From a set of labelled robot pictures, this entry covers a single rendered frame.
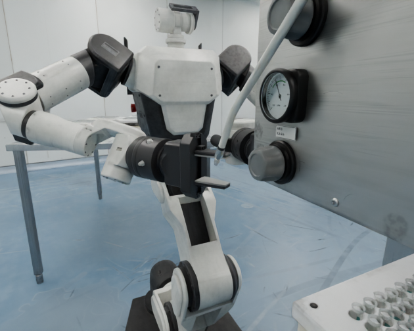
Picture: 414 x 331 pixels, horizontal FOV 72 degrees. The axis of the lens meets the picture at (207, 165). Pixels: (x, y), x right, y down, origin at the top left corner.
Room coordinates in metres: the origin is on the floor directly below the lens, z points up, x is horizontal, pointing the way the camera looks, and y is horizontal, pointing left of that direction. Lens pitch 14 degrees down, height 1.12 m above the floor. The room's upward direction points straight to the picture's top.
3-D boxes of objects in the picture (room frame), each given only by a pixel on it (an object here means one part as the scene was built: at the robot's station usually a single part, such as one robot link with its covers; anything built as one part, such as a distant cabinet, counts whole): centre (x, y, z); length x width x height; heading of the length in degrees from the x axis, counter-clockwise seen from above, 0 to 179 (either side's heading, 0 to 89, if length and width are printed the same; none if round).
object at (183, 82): (1.01, 0.12, 1.12); 0.34 x 0.30 x 0.36; 115
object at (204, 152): (0.50, -0.01, 1.02); 0.06 x 0.03 x 0.02; 57
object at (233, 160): (0.77, -0.08, 0.98); 0.11 x 0.11 x 0.11; 17
